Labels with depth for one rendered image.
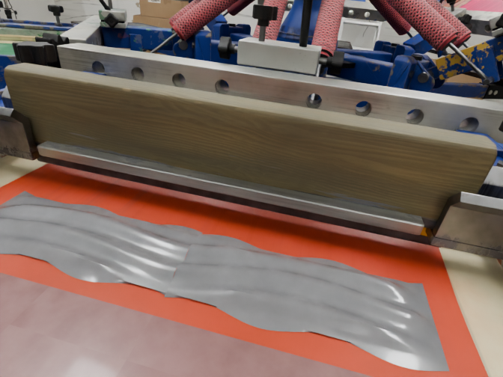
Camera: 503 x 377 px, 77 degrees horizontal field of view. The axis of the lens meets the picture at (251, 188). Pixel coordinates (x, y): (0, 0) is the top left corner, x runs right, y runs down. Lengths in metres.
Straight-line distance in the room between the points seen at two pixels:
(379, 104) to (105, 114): 0.34
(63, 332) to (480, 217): 0.29
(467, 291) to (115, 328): 0.25
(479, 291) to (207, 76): 0.41
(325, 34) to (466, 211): 0.51
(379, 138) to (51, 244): 0.26
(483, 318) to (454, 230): 0.06
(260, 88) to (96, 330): 0.37
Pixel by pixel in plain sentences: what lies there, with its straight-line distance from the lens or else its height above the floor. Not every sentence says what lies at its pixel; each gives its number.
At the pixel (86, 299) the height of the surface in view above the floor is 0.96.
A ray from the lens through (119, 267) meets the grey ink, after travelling 0.25.
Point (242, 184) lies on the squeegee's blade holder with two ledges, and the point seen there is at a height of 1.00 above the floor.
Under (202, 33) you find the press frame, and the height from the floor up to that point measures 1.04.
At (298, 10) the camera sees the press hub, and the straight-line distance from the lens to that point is 1.04.
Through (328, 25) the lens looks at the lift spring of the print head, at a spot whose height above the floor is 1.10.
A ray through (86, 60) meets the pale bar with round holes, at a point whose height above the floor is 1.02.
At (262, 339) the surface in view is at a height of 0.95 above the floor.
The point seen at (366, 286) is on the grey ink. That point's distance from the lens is 0.25.
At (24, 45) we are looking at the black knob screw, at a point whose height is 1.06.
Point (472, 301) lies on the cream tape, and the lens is 0.30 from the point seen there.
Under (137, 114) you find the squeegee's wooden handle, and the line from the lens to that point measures 0.29.
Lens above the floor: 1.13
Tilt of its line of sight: 31 degrees down
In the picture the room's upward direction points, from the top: 6 degrees clockwise
